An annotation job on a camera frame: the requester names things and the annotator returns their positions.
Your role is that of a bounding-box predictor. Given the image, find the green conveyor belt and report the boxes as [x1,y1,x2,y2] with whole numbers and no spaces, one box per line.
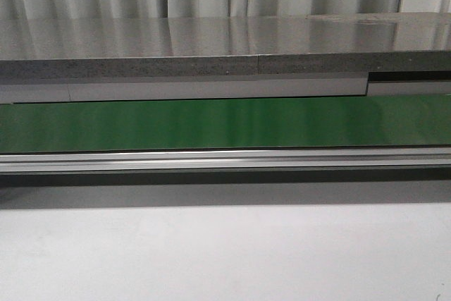
[1,94,450,154]

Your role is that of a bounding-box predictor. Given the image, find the grey stone counter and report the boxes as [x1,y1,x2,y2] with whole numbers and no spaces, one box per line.
[0,12,451,104]

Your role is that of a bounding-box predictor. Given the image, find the aluminium conveyor side rail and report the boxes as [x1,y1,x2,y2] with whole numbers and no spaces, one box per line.
[1,146,450,174]

